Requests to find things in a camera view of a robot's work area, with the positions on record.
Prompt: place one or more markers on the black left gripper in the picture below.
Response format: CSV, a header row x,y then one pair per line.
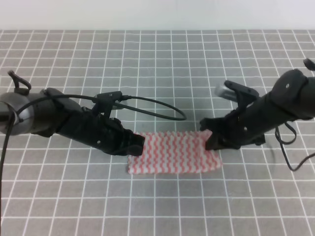
x,y
102,133

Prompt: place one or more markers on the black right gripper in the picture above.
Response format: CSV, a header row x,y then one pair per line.
x,y
228,132

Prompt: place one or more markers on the pink wavy striped towel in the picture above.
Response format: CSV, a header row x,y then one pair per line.
x,y
175,153

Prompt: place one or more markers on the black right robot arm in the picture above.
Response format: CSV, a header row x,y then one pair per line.
x,y
291,98

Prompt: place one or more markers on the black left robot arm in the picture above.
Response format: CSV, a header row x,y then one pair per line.
x,y
42,113

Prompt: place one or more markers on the grey checked tablecloth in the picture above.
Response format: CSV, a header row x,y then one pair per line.
x,y
59,187

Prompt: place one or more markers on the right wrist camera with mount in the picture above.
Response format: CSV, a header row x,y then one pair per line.
x,y
232,91

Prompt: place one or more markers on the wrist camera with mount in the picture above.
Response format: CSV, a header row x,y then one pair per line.
x,y
232,91
105,103

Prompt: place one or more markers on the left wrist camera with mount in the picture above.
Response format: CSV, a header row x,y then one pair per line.
x,y
105,103

